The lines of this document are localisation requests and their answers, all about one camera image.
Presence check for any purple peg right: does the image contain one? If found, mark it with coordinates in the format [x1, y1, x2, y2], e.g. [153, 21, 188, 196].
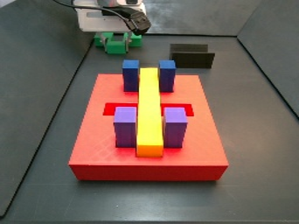
[163, 108, 189, 148]

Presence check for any purple peg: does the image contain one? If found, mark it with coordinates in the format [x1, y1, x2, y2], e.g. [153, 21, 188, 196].
[163, 108, 189, 148]
[114, 107, 137, 148]

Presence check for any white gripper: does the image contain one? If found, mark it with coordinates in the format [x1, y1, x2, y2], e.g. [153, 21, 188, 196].
[73, 0, 146, 53]

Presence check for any dark blue peg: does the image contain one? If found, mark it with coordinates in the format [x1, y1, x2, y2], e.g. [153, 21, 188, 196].
[123, 59, 139, 92]
[159, 60, 177, 93]

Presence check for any black camera cable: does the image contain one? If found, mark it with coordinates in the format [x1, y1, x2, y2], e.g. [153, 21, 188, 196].
[53, 0, 137, 23]

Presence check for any black metal fixture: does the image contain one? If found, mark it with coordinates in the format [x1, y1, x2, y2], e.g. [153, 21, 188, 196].
[170, 44, 216, 69]

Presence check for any red base board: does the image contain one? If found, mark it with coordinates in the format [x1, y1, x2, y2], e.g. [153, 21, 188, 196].
[70, 74, 230, 181]

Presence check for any dark blue peg left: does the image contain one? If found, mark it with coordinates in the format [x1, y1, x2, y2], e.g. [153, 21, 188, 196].
[123, 59, 139, 92]

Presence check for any dark blue peg right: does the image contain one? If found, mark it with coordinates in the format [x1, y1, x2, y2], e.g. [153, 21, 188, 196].
[159, 60, 177, 93]

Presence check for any yellow long bar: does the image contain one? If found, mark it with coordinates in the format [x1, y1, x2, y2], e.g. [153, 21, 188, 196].
[137, 67, 165, 158]

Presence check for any green bridge-shaped block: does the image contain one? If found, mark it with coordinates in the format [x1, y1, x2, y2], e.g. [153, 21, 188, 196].
[94, 32, 143, 54]

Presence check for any purple peg left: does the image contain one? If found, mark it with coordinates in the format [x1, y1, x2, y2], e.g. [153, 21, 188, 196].
[114, 107, 137, 148]

